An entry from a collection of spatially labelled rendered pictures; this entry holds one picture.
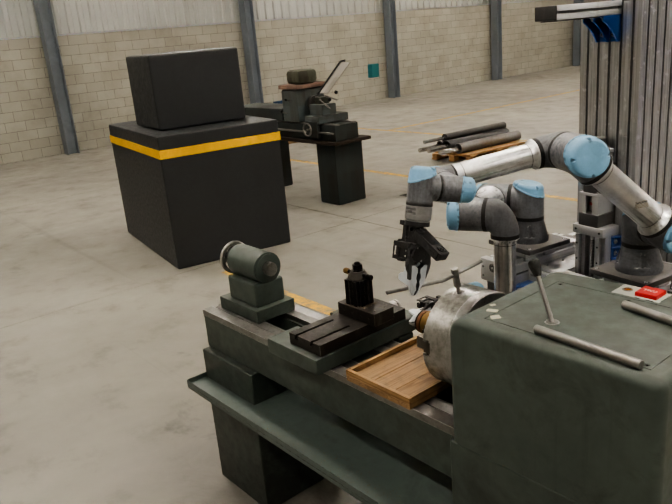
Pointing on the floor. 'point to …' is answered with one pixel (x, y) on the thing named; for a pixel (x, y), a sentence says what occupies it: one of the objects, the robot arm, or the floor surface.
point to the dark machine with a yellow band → (197, 159)
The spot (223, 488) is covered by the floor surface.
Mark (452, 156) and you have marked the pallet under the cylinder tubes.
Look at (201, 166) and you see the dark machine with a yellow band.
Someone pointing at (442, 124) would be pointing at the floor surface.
